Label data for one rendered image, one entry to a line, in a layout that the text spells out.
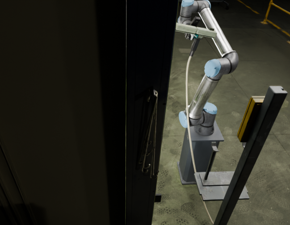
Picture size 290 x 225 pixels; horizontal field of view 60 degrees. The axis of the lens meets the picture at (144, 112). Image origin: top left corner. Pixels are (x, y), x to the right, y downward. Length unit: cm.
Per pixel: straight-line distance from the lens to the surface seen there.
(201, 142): 238
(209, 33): 190
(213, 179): 186
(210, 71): 180
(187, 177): 273
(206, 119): 228
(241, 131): 140
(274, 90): 121
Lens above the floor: 219
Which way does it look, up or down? 37 degrees down
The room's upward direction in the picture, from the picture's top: 3 degrees clockwise
